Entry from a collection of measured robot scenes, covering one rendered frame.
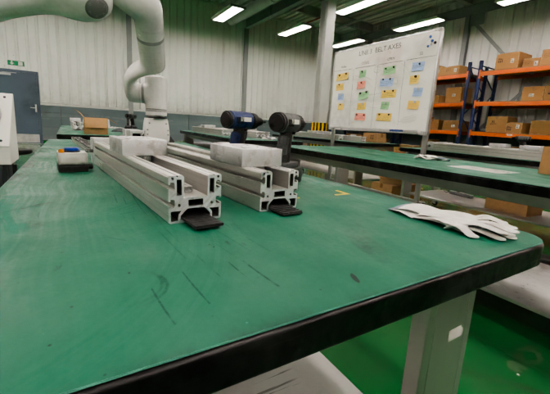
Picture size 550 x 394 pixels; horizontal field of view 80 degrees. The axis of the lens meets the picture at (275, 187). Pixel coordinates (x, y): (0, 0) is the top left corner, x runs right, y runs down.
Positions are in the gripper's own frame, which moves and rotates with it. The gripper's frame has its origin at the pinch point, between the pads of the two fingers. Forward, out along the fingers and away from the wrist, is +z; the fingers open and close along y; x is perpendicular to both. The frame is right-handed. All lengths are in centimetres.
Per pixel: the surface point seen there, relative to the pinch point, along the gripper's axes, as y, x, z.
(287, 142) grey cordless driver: -21, 61, -10
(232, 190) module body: 5, 74, 1
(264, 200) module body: 4, 86, 1
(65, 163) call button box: 34.2, 21.7, 0.3
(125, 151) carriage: 24, 54, -6
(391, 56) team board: -278, -89, -95
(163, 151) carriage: 14, 54, -7
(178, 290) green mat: 30, 108, 3
